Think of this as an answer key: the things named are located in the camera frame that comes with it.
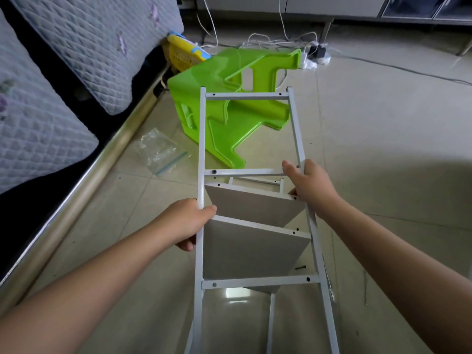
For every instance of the yellow plastic basket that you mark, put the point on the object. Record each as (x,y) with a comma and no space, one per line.
(184,49)

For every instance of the white metal frame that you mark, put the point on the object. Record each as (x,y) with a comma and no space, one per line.
(251,179)
(258,281)

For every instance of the person's right forearm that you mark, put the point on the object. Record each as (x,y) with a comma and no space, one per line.
(398,269)

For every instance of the person's left forearm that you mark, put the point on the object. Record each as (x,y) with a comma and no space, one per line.
(74,291)

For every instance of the grey textured furniture cover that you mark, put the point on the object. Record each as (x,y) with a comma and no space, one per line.
(51,84)

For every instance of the long white power strip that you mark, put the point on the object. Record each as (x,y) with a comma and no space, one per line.
(306,62)

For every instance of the white power strip with plugs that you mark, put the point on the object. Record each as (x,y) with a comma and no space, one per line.
(319,53)

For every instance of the clear plastic screw bag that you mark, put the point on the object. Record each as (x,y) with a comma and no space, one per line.
(162,152)

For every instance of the white wooden board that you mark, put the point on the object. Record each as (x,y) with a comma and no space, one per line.
(243,250)
(251,202)

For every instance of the person's right hand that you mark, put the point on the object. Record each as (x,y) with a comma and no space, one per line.
(313,189)

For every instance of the green plastic stool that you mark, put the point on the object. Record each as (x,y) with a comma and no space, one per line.
(228,99)

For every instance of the pile of black screws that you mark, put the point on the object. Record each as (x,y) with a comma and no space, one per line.
(302,270)

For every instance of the chrome metal base rail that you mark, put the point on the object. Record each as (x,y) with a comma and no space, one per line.
(74,210)

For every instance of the person's left hand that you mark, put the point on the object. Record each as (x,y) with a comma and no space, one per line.
(184,223)

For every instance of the grey marble TV cabinet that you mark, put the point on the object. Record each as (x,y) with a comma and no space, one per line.
(332,5)

